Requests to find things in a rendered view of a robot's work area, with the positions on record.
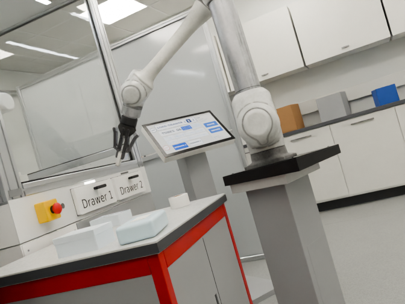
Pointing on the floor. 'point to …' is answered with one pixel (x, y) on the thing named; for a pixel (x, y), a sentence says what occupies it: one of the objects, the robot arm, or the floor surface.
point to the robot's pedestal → (293, 238)
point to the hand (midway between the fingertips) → (119, 158)
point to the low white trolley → (140, 266)
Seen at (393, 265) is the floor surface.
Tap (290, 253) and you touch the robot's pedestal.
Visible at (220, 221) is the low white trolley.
